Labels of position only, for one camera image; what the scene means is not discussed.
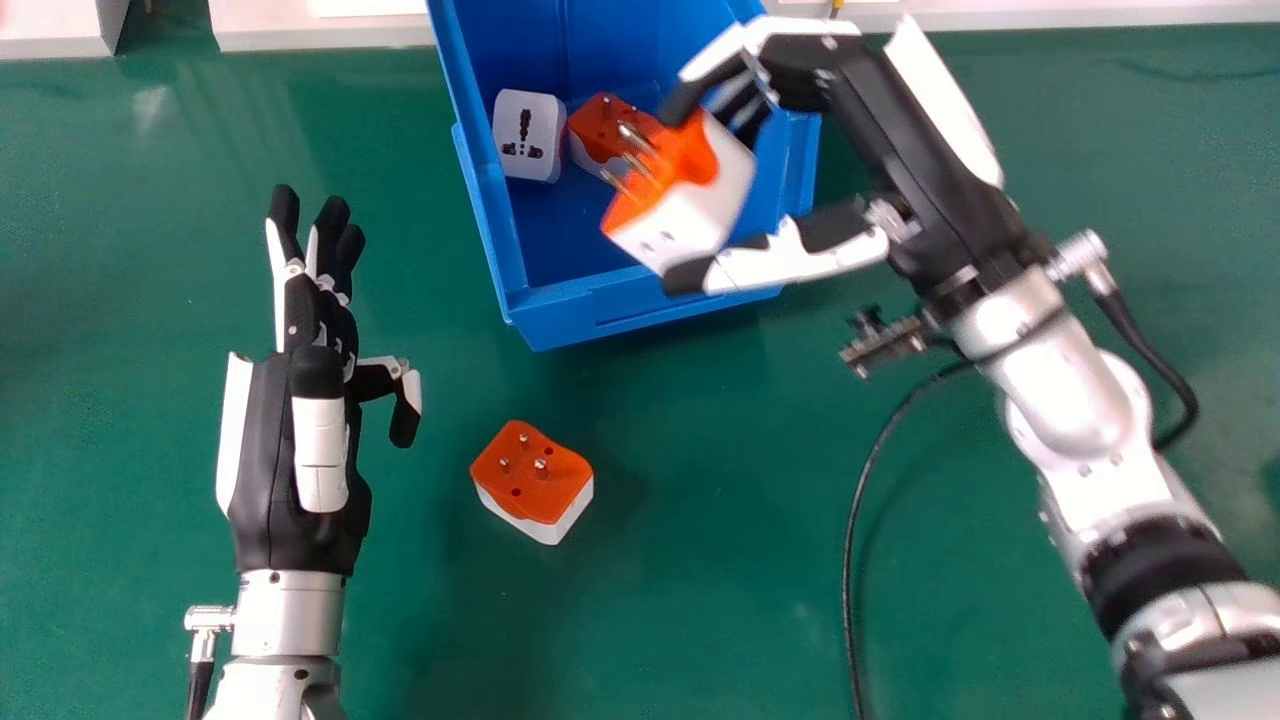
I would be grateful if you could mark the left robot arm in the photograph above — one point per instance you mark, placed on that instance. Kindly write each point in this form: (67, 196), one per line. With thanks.
(275, 645)

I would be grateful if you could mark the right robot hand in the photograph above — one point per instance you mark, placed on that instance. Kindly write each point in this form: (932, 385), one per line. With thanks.
(900, 130)

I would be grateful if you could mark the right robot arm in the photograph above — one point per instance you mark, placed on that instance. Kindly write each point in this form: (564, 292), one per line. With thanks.
(1110, 470)

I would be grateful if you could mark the blue plastic bin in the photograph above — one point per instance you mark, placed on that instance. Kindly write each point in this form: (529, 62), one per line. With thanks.
(560, 190)

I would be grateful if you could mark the white-and-orange plug adapter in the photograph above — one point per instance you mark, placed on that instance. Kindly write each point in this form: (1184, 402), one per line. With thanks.
(685, 195)
(598, 135)
(533, 480)
(528, 135)

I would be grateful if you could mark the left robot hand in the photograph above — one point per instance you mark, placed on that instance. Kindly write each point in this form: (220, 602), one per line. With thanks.
(270, 450)

